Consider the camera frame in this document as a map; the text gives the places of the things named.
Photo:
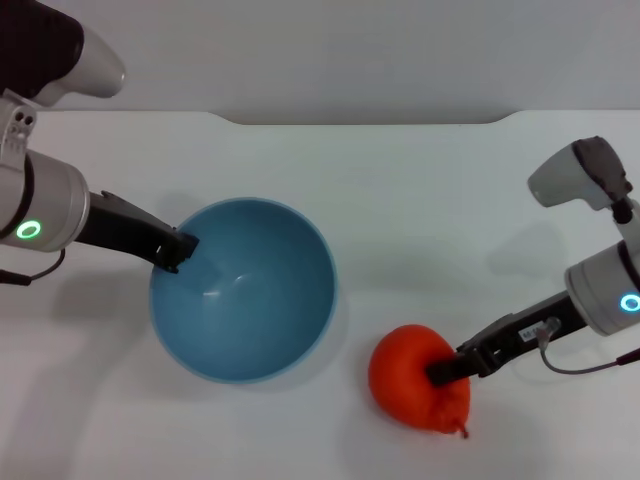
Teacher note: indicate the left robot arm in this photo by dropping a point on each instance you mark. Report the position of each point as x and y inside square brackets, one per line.
[45, 200]

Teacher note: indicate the orange fruit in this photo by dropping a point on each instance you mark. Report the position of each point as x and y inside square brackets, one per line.
[405, 380]

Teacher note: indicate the right wrist camera housing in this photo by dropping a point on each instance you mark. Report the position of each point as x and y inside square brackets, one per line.
[575, 175]

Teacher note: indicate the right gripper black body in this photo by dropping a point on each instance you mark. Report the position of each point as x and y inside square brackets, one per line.
[510, 335]

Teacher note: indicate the left wrist camera housing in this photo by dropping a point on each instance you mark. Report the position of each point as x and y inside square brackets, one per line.
[50, 45]

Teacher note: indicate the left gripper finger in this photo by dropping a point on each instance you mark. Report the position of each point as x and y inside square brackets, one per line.
[177, 252]

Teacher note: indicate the blue bowl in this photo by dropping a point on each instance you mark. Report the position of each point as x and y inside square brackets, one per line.
[260, 310]

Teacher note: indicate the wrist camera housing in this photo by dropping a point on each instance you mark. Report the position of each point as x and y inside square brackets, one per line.
[575, 175]
[50, 45]

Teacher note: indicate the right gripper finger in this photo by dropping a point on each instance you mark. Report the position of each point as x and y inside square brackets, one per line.
[455, 369]

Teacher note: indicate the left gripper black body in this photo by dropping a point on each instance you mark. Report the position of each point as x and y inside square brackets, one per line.
[125, 230]

